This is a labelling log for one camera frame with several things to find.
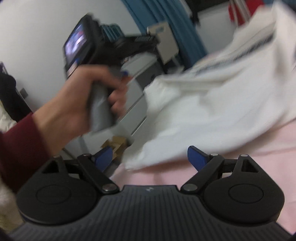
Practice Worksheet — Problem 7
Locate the white garment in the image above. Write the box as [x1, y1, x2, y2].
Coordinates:
[122, 1, 295, 170]

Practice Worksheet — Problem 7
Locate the dark red sleeve forearm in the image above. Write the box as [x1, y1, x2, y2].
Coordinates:
[1, 114, 50, 193]

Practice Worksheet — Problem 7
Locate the person's left hand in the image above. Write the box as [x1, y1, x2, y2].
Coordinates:
[33, 65, 132, 156]

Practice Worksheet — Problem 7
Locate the grey drawer cabinet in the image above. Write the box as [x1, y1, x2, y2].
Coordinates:
[65, 53, 163, 157]

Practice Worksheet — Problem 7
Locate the pastel bed duvet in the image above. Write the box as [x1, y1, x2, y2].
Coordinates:
[111, 120, 296, 235]

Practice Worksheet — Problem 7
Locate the blue curtain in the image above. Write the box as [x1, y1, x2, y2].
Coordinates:
[123, 0, 207, 69]

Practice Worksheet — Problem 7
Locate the red garment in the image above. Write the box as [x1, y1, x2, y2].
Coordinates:
[228, 0, 264, 27]

